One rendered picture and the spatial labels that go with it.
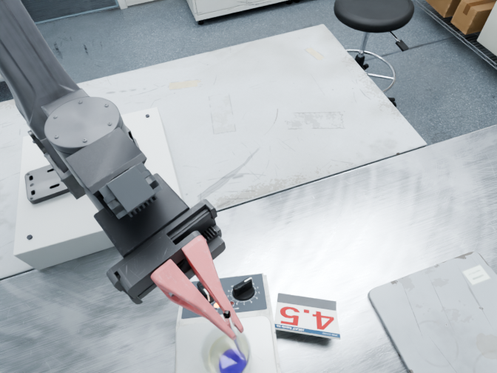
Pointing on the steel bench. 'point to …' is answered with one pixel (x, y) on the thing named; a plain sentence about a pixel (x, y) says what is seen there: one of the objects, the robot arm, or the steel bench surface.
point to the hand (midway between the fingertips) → (231, 326)
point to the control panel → (255, 303)
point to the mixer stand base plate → (443, 316)
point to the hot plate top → (191, 353)
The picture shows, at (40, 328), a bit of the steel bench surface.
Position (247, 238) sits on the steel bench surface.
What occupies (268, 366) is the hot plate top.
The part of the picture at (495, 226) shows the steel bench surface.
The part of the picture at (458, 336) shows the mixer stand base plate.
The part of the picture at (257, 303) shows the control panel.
